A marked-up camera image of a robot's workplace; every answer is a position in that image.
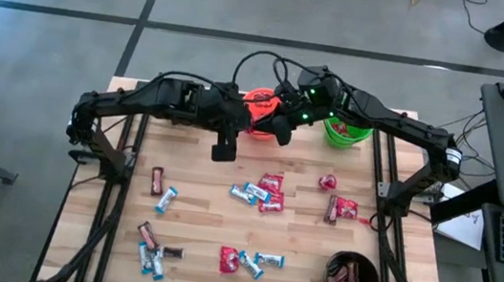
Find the white power brick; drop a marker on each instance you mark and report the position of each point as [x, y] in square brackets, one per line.
[449, 189]

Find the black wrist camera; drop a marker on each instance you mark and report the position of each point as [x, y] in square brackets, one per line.
[224, 153]
[281, 132]

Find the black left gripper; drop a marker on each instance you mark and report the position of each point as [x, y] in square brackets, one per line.
[236, 115]

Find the black aluminium table frame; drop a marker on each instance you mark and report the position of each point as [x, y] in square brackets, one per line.
[388, 273]

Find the orange plastic bucket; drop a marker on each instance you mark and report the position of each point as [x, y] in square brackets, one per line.
[255, 134]

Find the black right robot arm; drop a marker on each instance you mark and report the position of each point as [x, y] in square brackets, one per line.
[389, 119]

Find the black round bowl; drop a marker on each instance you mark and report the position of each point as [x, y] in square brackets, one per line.
[367, 276]

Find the green plastic bucket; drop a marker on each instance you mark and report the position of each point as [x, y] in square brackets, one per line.
[331, 138]

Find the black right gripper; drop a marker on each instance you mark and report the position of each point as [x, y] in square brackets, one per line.
[286, 112]

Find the red Skittles candy bag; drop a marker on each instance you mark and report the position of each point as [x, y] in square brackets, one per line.
[340, 129]
[272, 203]
[229, 260]
[348, 207]
[271, 183]
[328, 182]

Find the white paper sheet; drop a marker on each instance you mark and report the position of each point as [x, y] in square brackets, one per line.
[462, 229]

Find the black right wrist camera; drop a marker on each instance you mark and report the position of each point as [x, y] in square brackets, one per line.
[281, 132]

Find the small red scrap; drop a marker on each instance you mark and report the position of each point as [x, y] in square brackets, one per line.
[362, 220]

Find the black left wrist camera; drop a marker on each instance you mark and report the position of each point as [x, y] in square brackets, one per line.
[224, 153]

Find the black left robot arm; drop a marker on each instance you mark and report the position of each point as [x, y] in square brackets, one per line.
[165, 99]

